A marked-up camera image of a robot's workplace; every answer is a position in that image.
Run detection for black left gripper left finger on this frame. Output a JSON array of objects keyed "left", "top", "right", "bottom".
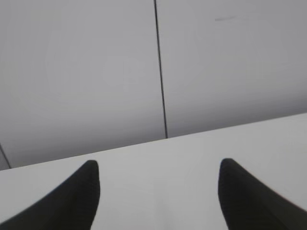
[{"left": 0, "top": 160, "right": 100, "bottom": 230}]

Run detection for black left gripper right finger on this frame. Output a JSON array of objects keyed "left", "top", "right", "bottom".
[{"left": 218, "top": 158, "right": 307, "bottom": 230}]

